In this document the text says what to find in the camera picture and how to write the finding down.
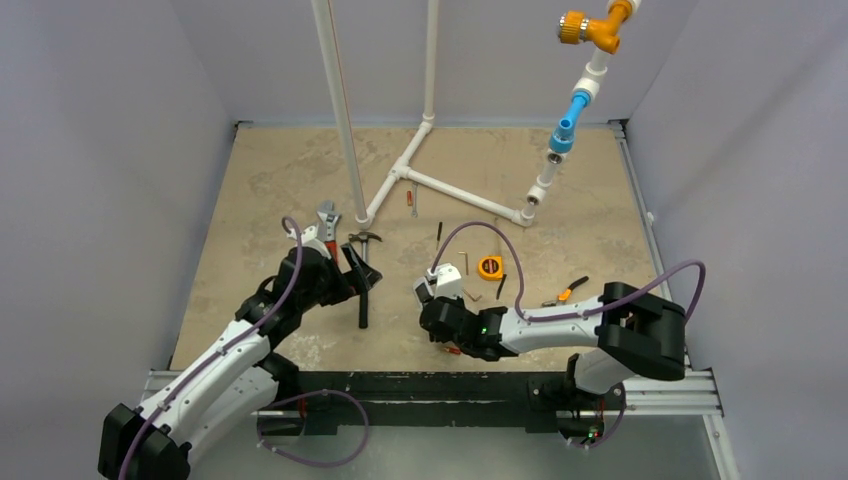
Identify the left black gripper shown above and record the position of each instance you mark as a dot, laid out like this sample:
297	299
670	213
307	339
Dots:
362	277

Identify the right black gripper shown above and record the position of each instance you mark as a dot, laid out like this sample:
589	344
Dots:
436	315

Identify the white remote control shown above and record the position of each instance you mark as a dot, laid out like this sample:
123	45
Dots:
422	291

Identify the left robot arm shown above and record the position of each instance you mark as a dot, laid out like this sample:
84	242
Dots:
166	436

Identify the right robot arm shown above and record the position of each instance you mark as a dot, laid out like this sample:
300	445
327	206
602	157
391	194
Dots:
624	334

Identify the brass hex key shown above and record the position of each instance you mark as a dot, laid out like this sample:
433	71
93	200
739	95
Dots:
465	258
472	296

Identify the red adjustable wrench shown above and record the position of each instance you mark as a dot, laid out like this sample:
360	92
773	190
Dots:
327	226

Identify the small black pen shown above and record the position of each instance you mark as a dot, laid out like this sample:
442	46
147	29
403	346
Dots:
501	286

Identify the yellow tape measure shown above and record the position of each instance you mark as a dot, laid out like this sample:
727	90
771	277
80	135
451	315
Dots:
490	268

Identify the small black screwdriver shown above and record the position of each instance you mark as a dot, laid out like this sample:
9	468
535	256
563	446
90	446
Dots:
439	235

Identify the blue pipe fitting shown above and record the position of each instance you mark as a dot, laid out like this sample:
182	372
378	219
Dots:
563	136

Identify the orange pipe valve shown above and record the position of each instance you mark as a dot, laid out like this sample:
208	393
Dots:
576	27

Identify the black handled hammer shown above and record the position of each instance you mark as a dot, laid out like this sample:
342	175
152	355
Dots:
368	275

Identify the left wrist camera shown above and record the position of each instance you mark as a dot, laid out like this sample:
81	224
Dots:
309	238

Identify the orange handled pliers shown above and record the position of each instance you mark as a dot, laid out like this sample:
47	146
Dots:
564	296

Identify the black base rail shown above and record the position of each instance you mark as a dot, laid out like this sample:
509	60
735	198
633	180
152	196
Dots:
537	402

